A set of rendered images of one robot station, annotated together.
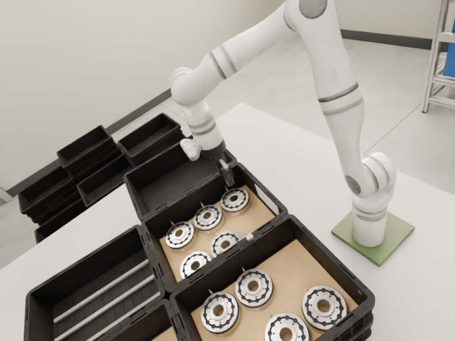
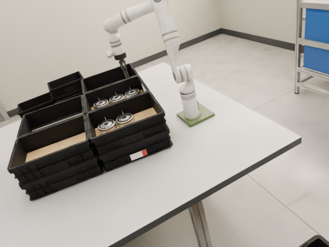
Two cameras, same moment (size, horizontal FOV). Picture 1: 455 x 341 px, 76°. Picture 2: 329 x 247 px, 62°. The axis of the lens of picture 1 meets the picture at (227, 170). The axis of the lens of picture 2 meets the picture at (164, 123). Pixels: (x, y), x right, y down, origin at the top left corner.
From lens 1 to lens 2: 102 cm
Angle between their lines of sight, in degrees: 10
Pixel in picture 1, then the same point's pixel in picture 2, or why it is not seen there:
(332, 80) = (164, 27)
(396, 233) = (204, 115)
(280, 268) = (140, 115)
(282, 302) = not seen: hidden behind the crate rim
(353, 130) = (172, 49)
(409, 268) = (203, 127)
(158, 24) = not seen: hidden behind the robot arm
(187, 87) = (108, 23)
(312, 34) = (156, 8)
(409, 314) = (192, 141)
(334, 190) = not seen: hidden behind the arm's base
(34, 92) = (41, 48)
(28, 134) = (30, 75)
